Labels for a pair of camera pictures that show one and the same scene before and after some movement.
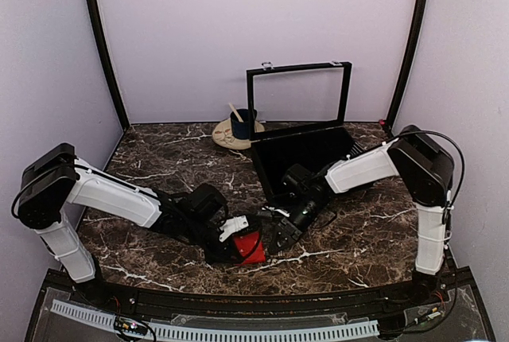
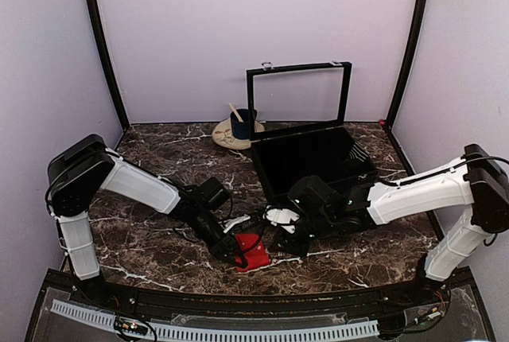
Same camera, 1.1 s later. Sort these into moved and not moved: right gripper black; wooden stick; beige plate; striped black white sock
Moved: right gripper black
Not moved: striped black white sock; beige plate; wooden stick
